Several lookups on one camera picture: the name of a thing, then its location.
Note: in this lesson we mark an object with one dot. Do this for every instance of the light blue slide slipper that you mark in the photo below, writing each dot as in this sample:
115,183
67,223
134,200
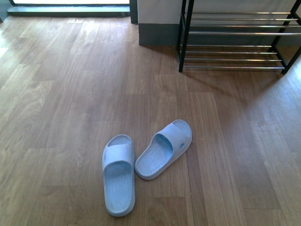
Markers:
118,161

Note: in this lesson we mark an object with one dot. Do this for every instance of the black metal shoe rack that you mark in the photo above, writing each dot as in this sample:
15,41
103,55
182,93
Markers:
236,40

